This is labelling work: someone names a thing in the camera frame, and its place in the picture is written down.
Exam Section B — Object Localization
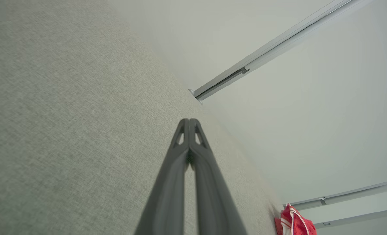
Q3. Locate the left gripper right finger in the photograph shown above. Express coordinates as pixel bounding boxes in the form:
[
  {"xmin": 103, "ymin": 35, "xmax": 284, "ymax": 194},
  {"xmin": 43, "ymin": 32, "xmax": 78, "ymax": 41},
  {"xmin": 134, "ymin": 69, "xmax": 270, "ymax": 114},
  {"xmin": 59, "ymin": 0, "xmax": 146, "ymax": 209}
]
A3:
[{"xmin": 189, "ymin": 118, "xmax": 248, "ymax": 235}]

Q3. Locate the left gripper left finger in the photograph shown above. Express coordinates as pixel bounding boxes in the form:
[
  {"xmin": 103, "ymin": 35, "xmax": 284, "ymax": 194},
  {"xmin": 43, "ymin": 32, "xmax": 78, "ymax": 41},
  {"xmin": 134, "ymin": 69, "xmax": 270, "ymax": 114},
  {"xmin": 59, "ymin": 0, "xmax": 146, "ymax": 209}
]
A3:
[{"xmin": 134, "ymin": 118, "xmax": 190, "ymax": 235}]

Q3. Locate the red shorts white Bulls lettering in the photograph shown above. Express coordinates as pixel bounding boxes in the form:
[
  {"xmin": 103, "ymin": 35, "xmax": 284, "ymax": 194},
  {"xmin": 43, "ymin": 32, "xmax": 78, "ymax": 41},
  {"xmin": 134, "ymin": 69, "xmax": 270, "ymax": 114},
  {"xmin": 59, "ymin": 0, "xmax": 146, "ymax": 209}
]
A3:
[{"xmin": 274, "ymin": 202, "xmax": 317, "ymax": 235}]

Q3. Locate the grey partition rail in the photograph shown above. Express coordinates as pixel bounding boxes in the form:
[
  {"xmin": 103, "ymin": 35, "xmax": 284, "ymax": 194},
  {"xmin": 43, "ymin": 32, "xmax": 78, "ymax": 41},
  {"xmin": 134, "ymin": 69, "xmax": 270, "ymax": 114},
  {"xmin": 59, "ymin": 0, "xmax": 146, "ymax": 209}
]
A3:
[
  {"xmin": 314, "ymin": 207, "xmax": 387, "ymax": 229},
  {"xmin": 283, "ymin": 178, "xmax": 387, "ymax": 211}
]

